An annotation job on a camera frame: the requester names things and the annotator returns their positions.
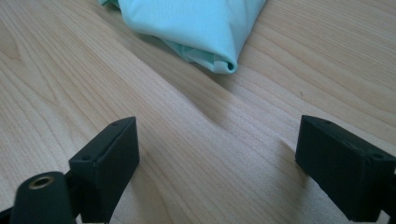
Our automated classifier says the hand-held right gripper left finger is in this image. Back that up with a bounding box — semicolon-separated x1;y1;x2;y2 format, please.
68;116;141;224

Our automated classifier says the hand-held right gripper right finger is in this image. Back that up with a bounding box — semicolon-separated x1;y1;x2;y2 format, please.
294;114;396;223

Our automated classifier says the mint green t-shirt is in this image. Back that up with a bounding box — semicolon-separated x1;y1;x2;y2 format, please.
98;0;268;75

